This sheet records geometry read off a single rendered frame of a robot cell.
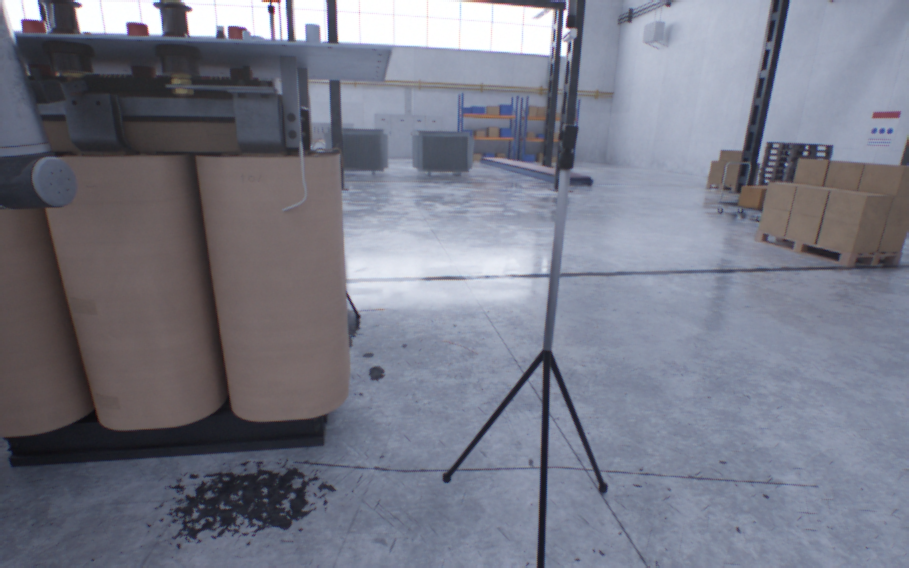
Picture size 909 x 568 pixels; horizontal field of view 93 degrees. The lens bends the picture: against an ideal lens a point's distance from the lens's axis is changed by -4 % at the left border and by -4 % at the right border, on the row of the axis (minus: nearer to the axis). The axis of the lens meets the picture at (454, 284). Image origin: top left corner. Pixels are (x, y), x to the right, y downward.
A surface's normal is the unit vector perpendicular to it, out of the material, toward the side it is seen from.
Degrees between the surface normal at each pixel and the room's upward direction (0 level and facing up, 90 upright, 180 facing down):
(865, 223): 90
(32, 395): 90
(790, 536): 0
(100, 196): 90
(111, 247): 90
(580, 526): 0
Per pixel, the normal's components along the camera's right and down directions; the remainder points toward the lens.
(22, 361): 0.58, 0.27
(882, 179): -0.97, 0.05
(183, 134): 0.18, 0.31
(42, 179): 0.99, 0.00
